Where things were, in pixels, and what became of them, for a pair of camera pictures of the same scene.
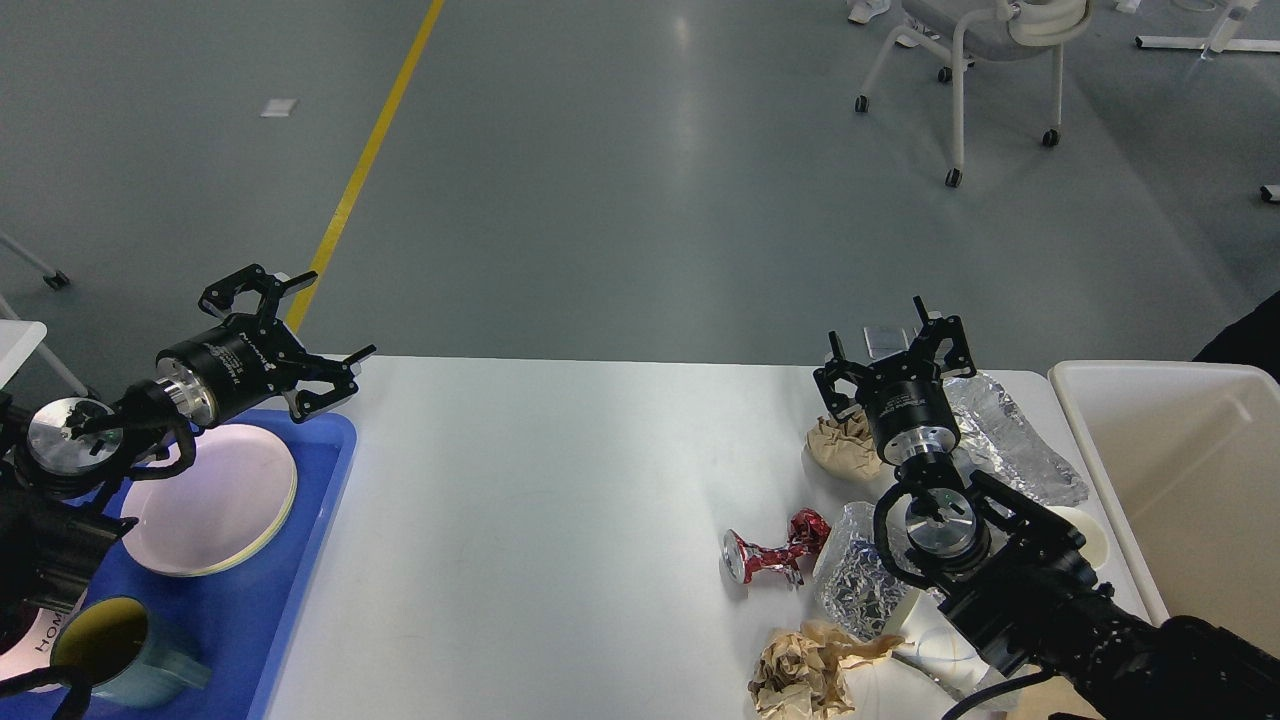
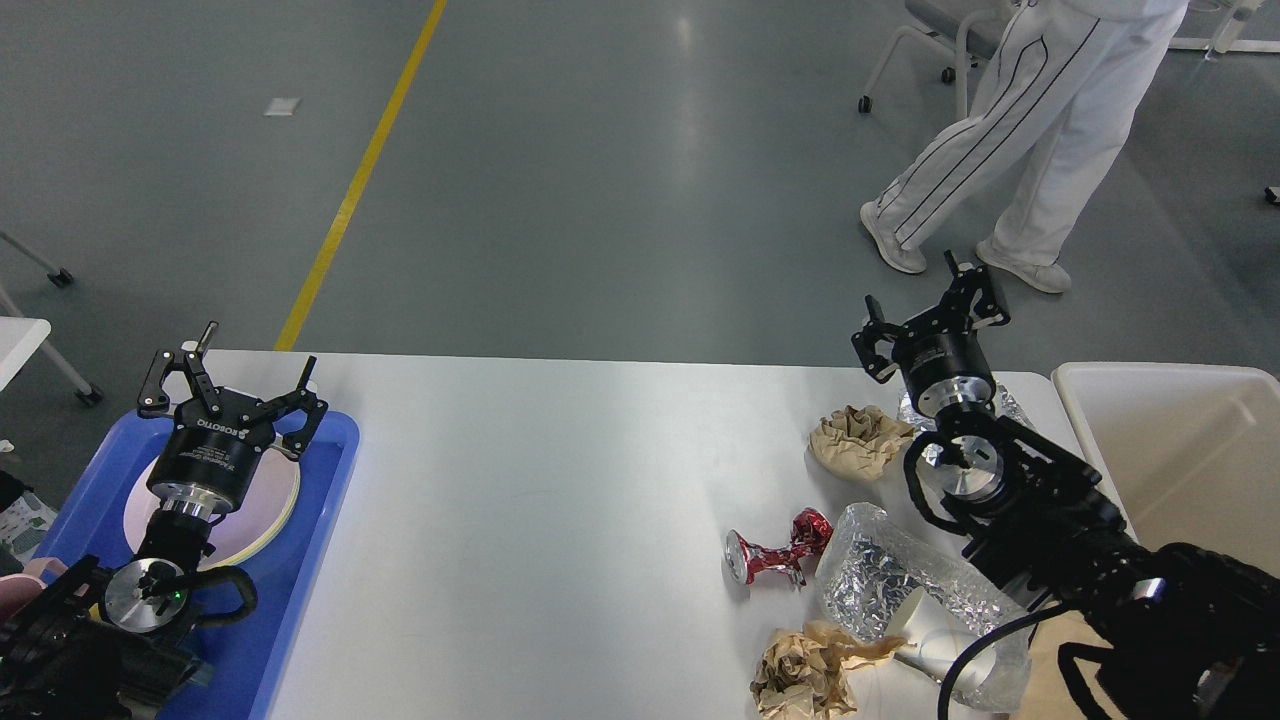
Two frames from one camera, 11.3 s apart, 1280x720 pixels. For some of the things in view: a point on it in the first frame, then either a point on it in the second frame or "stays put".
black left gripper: [247, 355] to [208, 456]
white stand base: [1221, 37] stays put
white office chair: [962, 31] stays put
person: [864, 10] to [1061, 83]
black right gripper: [912, 417] to [942, 361]
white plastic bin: [1189, 453] stays put
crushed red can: [739, 558] stays put
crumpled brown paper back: [847, 447] stays put
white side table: [20, 337] stays put
